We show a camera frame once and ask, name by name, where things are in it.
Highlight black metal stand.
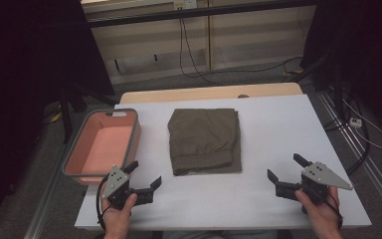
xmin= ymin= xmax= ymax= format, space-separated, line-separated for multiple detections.
xmin=59 ymin=89 xmax=85 ymax=144

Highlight olive green pants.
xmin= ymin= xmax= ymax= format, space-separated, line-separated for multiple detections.
xmin=167 ymin=108 xmax=243 ymax=177

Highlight aluminium floor rail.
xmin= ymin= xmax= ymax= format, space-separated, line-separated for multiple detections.
xmin=317 ymin=92 xmax=382 ymax=217
xmin=24 ymin=145 xmax=68 ymax=239

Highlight black horizontal metal bar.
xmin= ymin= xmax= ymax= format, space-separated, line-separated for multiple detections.
xmin=87 ymin=0 xmax=316 ymax=29

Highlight black floor cable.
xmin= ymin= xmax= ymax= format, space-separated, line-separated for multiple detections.
xmin=323 ymin=94 xmax=372 ymax=176

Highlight black hanging cable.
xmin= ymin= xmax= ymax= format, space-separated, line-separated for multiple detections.
xmin=181 ymin=17 xmax=303 ymax=81
xmin=178 ymin=17 xmax=225 ymax=87

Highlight white cable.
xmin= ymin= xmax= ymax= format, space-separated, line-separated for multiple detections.
xmin=342 ymin=99 xmax=382 ymax=150

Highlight person's right hand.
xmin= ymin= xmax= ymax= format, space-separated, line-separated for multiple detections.
xmin=294 ymin=186 xmax=343 ymax=233

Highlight white wall outlet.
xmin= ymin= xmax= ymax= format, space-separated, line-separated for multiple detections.
xmin=173 ymin=0 xmax=198 ymax=10

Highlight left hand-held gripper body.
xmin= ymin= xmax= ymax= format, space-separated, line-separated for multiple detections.
xmin=101 ymin=165 xmax=154 ymax=211

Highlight black curtain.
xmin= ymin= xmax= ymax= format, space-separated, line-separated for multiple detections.
xmin=300 ymin=0 xmax=382 ymax=135
xmin=0 ymin=0 xmax=114 ymax=233

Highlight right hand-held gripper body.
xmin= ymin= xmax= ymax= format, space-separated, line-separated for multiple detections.
xmin=275 ymin=161 xmax=354 ymax=205

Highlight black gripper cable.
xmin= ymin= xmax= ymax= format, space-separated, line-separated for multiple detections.
xmin=324 ymin=190 xmax=344 ymax=230
xmin=95 ymin=175 xmax=111 ymax=232

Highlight person's left hand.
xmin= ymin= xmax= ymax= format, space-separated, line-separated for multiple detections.
xmin=99 ymin=192 xmax=138 ymax=237

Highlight pink storage basket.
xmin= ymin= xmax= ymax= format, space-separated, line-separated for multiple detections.
xmin=62 ymin=108 xmax=142 ymax=185

